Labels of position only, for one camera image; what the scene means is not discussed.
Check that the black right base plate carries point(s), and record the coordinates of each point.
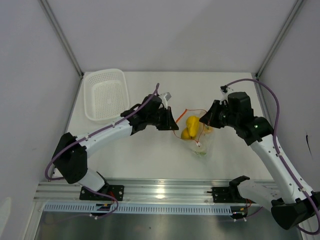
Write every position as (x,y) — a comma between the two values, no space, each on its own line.
(227,195)

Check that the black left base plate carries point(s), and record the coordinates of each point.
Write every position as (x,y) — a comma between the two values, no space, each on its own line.
(116,191)

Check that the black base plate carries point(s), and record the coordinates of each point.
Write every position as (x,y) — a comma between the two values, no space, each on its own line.
(227,195)
(116,191)

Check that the white cauliflower with green leaves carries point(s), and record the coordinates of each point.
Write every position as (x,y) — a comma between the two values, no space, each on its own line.
(200,149)

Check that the left aluminium frame post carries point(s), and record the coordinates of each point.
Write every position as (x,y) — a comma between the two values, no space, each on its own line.
(47,10)

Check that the aluminium mounting rail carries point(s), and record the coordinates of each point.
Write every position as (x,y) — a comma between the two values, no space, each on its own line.
(138,191)

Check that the white slotted cable duct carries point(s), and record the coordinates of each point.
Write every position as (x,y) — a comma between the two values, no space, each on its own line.
(133,208)

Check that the orange fruit with leaf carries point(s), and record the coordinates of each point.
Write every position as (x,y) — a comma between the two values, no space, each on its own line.
(207,129)

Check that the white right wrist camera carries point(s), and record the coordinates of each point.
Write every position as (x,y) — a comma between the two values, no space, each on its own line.
(225,90)

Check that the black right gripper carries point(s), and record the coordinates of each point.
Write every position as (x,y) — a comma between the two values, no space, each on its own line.
(210,117)

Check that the green orange mango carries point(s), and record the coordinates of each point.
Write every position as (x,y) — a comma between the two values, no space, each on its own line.
(185,134)

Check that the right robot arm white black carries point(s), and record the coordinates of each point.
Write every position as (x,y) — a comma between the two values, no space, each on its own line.
(294,201)

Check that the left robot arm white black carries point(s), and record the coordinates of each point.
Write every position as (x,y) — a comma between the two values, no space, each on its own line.
(72,152)

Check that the right aluminium frame post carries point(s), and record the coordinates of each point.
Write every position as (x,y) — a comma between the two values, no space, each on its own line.
(280,37)

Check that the aluminium frame post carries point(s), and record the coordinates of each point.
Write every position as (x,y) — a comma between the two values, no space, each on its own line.
(47,10)
(280,37)

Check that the white perforated plastic basket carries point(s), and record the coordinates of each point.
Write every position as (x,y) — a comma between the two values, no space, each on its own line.
(105,95)

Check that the clear zip bag orange zipper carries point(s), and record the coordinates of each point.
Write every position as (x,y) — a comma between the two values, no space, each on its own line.
(205,139)

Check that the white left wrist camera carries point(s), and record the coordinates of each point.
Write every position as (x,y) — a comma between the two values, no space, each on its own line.
(165,97)

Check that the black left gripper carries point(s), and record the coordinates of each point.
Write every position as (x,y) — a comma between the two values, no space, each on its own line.
(170,124)

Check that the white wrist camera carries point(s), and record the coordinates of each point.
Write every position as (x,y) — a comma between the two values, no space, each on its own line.
(225,90)
(165,97)

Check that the yellow orange round fruit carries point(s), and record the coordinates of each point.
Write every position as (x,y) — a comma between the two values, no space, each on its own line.
(192,124)

